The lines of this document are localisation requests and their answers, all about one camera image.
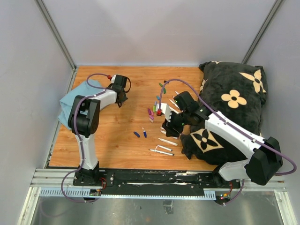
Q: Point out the black floral pillow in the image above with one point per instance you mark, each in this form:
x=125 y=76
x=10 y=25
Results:
x=239 y=92

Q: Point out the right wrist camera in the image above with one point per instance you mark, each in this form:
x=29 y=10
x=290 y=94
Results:
x=164 y=109

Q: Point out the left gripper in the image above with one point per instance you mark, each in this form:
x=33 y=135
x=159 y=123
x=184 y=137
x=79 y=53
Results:
x=124 y=98

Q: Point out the beige cap marker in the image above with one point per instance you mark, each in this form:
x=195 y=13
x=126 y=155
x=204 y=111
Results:
x=168 y=142

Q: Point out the light blue cloth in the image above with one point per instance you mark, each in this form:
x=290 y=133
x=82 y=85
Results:
x=67 y=101

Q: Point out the dark blue marker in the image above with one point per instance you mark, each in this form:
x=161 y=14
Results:
x=162 y=152

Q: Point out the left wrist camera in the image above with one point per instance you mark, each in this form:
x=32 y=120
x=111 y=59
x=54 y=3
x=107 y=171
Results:
x=112 y=78

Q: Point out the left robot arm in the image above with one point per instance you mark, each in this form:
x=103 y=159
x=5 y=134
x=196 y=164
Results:
x=84 y=120

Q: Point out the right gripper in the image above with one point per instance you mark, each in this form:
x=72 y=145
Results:
x=171 y=129

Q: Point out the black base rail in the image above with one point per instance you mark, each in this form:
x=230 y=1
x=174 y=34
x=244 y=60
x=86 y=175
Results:
x=143 y=184

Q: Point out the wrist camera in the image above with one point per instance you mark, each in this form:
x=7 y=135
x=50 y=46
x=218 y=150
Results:
x=164 y=109
x=112 y=78

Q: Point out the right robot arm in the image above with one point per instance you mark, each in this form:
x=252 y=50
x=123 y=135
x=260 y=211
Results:
x=262 y=156

